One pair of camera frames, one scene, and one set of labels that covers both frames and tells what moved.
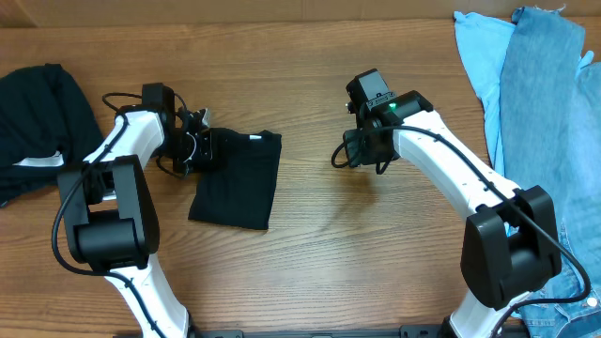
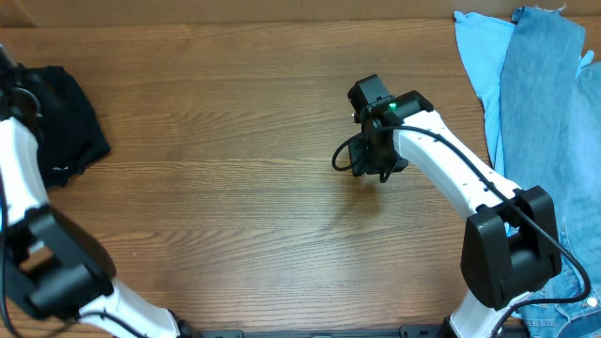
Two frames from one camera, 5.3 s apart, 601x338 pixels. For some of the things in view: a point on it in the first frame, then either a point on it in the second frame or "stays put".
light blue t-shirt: [485, 43] stays put
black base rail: [405, 331] stays put
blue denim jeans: [550, 137] stays put
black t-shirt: [239, 192] → [70, 133]
